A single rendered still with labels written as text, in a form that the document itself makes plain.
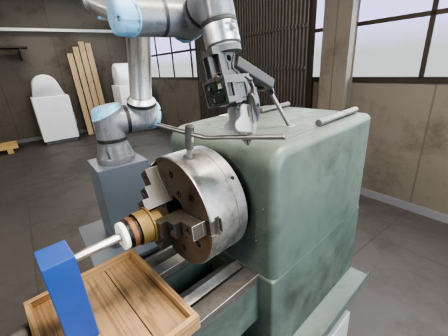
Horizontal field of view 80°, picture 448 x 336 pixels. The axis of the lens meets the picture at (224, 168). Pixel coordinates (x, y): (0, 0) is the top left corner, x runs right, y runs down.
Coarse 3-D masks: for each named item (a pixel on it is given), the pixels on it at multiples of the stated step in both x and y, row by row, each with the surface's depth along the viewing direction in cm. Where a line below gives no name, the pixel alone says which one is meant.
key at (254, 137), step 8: (168, 128) 67; (176, 128) 66; (192, 136) 65; (200, 136) 64; (208, 136) 63; (216, 136) 62; (224, 136) 61; (232, 136) 60; (240, 136) 59; (248, 136) 58; (256, 136) 57; (264, 136) 56; (272, 136) 55; (280, 136) 55
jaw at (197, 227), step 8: (168, 216) 67; (176, 216) 67; (184, 216) 66; (192, 216) 66; (160, 224) 64; (168, 224) 65; (176, 224) 63; (184, 224) 63; (192, 224) 62; (200, 224) 62; (208, 224) 63; (216, 224) 64; (160, 232) 65; (168, 232) 66; (176, 232) 63; (184, 232) 64; (192, 232) 61; (200, 232) 63; (208, 232) 64; (216, 232) 64; (192, 240) 62
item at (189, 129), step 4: (188, 124) 65; (188, 128) 64; (192, 128) 64; (188, 132) 64; (192, 132) 65; (188, 136) 65; (188, 140) 65; (192, 140) 66; (188, 144) 66; (192, 144) 66; (188, 148) 66; (192, 148) 67; (188, 152) 67; (188, 156) 68
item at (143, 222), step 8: (144, 208) 67; (136, 216) 64; (144, 216) 65; (152, 216) 65; (160, 216) 68; (128, 224) 63; (136, 224) 64; (144, 224) 64; (152, 224) 65; (136, 232) 62; (144, 232) 63; (152, 232) 65; (136, 240) 63; (144, 240) 64; (152, 240) 67
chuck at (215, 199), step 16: (160, 160) 71; (176, 160) 66; (192, 160) 67; (208, 160) 69; (176, 176) 67; (192, 176) 63; (208, 176) 65; (224, 176) 67; (176, 192) 70; (192, 192) 64; (208, 192) 63; (224, 192) 65; (160, 208) 80; (176, 208) 79; (192, 208) 66; (208, 208) 61; (224, 208) 64; (224, 224) 65; (176, 240) 79; (208, 240) 65; (224, 240) 67; (192, 256) 74; (208, 256) 67
